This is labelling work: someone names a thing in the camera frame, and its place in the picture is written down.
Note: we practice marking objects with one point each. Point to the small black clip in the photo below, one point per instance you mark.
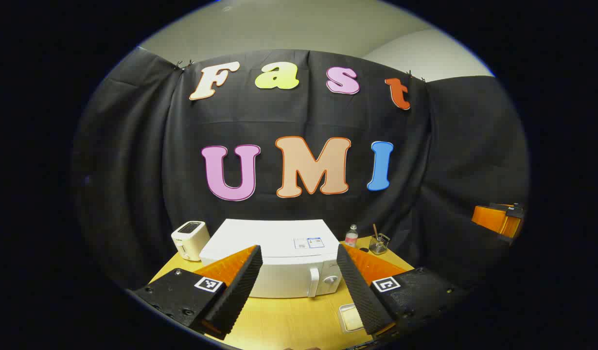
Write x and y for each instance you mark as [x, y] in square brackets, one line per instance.
[182, 64]
[414, 75]

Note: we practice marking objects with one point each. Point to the white food tray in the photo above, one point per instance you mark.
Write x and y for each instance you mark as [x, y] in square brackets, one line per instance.
[348, 318]

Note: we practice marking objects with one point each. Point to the brown wooden stick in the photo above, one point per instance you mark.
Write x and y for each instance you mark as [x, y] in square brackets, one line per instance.
[375, 229]

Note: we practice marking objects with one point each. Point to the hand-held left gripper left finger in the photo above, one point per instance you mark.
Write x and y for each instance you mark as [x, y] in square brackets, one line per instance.
[238, 291]

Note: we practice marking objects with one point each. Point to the white microwave oven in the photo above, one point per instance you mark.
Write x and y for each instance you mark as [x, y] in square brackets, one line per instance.
[279, 238]

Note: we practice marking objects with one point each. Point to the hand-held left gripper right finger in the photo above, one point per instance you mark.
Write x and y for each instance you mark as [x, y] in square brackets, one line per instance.
[360, 291]

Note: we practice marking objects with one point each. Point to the black backdrop cloth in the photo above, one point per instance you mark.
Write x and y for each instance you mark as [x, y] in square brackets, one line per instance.
[133, 170]

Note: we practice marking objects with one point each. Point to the small clear bottle pink label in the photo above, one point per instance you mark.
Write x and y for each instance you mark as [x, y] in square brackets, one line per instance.
[351, 238]

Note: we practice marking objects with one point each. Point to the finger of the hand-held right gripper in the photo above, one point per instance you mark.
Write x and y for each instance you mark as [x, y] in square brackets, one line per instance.
[493, 219]

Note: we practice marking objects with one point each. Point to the white toaster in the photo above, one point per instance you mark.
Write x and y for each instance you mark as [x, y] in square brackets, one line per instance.
[189, 240]

